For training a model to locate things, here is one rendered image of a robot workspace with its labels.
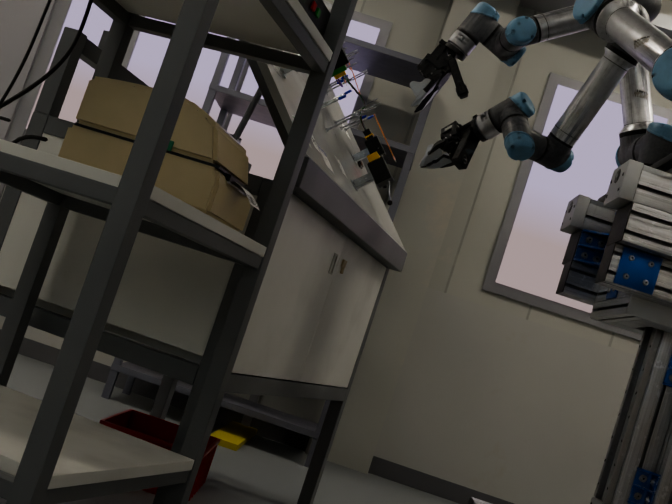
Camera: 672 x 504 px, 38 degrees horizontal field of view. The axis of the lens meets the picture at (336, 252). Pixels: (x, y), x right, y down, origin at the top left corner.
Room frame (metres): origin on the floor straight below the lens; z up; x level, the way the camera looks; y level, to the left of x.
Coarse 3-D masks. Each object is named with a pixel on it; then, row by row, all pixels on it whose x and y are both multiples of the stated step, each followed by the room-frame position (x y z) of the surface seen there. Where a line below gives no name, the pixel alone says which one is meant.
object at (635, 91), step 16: (640, 64) 2.73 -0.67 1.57; (624, 80) 2.75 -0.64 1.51; (640, 80) 2.73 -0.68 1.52; (624, 96) 2.76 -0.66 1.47; (640, 96) 2.73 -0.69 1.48; (624, 112) 2.77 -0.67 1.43; (640, 112) 2.73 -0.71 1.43; (624, 128) 2.77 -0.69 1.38; (640, 128) 2.72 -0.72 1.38; (624, 144) 2.76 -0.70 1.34; (624, 160) 2.77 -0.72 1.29
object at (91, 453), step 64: (128, 0) 1.88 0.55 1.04; (192, 0) 1.32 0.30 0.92; (256, 0) 1.61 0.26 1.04; (192, 64) 1.33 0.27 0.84; (320, 64) 1.80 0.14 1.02; (64, 192) 1.88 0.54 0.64; (128, 192) 1.31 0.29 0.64; (128, 256) 1.34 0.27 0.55; (256, 256) 1.81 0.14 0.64; (0, 384) 1.97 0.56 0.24; (64, 384) 1.31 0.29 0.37; (0, 448) 1.40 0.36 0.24; (64, 448) 1.55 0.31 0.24; (128, 448) 1.73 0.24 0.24; (192, 448) 1.84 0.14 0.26
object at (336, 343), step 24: (360, 264) 2.71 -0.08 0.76; (336, 288) 2.56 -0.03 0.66; (360, 288) 2.80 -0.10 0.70; (336, 312) 2.63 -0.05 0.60; (360, 312) 2.88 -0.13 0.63; (336, 336) 2.71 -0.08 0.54; (360, 336) 2.98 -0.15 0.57; (312, 360) 2.56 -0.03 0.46; (336, 360) 2.79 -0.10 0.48; (336, 384) 2.88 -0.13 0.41
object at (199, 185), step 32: (96, 96) 1.67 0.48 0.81; (128, 96) 1.66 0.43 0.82; (96, 128) 1.68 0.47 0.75; (128, 128) 1.66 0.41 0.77; (192, 128) 1.63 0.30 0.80; (96, 160) 1.66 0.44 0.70; (192, 160) 1.63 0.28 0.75; (224, 160) 1.67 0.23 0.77; (192, 192) 1.62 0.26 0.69; (224, 192) 1.65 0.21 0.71
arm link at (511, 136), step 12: (504, 120) 2.57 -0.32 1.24; (516, 120) 2.55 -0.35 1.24; (504, 132) 2.56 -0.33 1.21; (516, 132) 2.53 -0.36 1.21; (528, 132) 2.53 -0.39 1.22; (504, 144) 2.56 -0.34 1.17; (516, 144) 2.51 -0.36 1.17; (528, 144) 2.51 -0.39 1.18; (540, 144) 2.56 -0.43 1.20; (516, 156) 2.54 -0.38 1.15; (528, 156) 2.55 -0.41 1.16; (540, 156) 2.58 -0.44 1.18
